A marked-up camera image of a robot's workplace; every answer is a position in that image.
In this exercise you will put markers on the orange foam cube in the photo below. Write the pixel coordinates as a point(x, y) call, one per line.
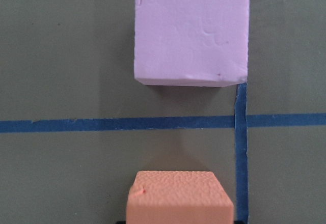
point(178, 197)

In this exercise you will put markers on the purple foam block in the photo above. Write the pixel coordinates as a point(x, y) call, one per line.
point(202, 43)

